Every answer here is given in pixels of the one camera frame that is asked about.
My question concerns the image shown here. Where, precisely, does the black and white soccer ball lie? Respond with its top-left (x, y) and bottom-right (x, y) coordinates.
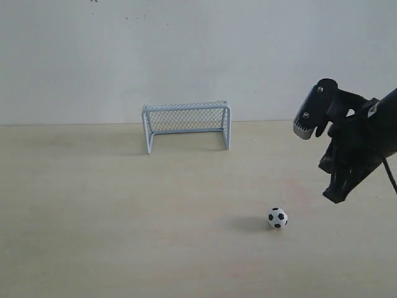
top-left (267, 207), bottom-right (288, 229)

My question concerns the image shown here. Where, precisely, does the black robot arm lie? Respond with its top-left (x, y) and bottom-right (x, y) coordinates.
top-left (293, 78), bottom-right (396, 204)

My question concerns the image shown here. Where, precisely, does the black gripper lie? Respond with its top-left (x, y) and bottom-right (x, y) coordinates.
top-left (293, 78), bottom-right (396, 204)

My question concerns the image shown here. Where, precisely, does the small white soccer goal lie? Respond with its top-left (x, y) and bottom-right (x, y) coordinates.
top-left (141, 101), bottom-right (231, 154)

